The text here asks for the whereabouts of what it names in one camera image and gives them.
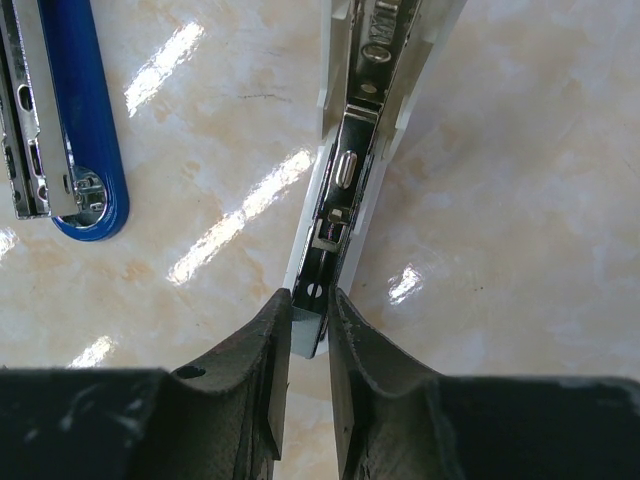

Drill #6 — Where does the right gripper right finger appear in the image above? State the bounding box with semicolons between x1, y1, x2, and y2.
328;290;639;479

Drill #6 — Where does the blue metal stapler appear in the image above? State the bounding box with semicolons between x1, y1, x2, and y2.
1;1;129;242

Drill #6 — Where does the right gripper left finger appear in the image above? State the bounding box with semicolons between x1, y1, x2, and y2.
1;289;292;479

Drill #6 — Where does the small white stapler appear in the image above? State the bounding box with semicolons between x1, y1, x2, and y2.
284;0;465;359

